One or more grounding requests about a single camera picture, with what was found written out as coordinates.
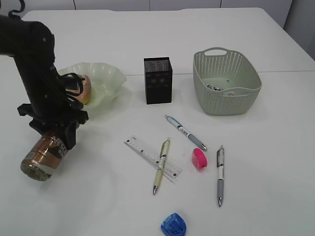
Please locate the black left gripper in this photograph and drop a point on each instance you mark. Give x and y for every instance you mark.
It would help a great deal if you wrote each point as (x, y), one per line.
(65, 117)

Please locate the brown Nescafe coffee bottle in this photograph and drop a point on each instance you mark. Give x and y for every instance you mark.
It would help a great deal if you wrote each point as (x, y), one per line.
(46, 155)

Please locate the sugared bread roll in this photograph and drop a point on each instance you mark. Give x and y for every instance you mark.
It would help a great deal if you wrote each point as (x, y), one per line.
(84, 97)

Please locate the pink pencil sharpener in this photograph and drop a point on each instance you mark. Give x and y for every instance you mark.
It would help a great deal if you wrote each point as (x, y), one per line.
(199, 159)

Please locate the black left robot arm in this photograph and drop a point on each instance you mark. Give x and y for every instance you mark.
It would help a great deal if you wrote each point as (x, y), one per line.
(53, 97)

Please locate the pale green wavy glass plate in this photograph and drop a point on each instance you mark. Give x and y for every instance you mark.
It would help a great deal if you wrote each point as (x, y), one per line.
(106, 81)

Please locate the cream yellow-green pen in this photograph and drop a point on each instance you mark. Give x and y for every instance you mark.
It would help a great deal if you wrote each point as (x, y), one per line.
(162, 160)

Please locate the black mesh pen holder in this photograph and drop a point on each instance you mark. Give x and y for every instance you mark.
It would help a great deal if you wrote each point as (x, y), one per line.
(158, 80)

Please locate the light blue white pen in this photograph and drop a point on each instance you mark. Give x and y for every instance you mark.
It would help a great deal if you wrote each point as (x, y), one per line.
(185, 132)

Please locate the blue pencil sharpener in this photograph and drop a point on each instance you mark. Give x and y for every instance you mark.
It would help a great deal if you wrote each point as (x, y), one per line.
(174, 225)

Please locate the grey white pen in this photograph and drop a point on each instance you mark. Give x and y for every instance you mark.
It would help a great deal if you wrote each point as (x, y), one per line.
(220, 180)

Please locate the pale green plastic basket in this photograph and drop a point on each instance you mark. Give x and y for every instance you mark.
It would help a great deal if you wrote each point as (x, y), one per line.
(229, 70)

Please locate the clear plastic ruler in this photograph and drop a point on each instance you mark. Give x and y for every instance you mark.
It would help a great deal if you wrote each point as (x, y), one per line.
(171, 171)

